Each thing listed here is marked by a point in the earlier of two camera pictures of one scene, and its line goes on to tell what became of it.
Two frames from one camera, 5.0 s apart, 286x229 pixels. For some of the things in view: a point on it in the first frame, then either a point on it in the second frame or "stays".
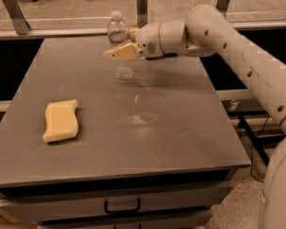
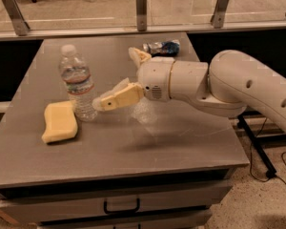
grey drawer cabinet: x=155 y=152 stays
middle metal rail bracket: x=141 y=7 stays
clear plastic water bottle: x=118 y=35 -> x=75 y=71
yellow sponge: x=61 y=120 stays
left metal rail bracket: x=15 y=12 stays
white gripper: x=148 y=39 -> x=155 y=76
